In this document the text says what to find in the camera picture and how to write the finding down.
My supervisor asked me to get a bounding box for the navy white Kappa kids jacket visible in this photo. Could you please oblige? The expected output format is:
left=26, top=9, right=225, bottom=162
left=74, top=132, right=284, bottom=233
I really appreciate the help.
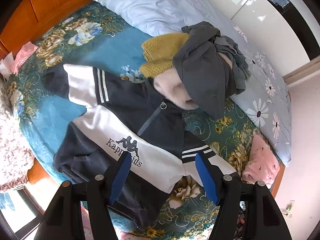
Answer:
left=42, top=64, right=236, bottom=229

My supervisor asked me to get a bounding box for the pink garment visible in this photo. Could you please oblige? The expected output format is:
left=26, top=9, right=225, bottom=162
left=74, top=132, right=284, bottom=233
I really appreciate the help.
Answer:
left=242, top=134, right=280, bottom=189

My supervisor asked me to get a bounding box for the pink white knitted cloth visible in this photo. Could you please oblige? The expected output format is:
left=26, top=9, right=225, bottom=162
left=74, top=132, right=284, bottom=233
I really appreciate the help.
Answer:
left=0, top=81, right=34, bottom=193

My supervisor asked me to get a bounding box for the dark grey garment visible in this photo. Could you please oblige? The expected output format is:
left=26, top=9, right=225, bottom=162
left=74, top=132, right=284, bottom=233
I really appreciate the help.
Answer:
left=172, top=21, right=236, bottom=119

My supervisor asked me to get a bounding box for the grey-green crumpled garment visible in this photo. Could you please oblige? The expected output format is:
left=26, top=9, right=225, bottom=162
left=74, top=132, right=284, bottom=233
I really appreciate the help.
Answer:
left=214, top=36, right=251, bottom=94

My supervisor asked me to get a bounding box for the cream fleece garment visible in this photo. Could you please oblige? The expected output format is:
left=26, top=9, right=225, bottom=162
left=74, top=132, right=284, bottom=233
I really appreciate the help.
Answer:
left=152, top=52, right=234, bottom=111

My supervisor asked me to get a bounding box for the mustard yellow knit sweater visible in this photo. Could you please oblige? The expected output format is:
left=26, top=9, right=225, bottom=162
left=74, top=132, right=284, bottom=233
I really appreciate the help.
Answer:
left=139, top=33, right=189, bottom=78

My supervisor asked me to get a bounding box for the teal floral bed blanket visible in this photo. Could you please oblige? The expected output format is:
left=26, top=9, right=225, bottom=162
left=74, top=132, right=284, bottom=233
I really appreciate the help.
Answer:
left=7, top=3, right=259, bottom=239

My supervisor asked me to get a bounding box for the light blue daisy quilt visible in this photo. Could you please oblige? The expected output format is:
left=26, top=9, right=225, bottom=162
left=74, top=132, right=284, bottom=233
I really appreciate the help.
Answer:
left=93, top=0, right=292, bottom=165

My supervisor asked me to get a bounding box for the white wardrobe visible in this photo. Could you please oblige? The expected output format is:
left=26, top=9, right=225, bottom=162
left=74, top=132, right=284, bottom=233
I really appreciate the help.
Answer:
left=208, top=0, right=319, bottom=76

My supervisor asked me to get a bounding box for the orange wooden bed frame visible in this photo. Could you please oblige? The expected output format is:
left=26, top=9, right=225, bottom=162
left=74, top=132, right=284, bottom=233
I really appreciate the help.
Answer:
left=1, top=0, right=90, bottom=59

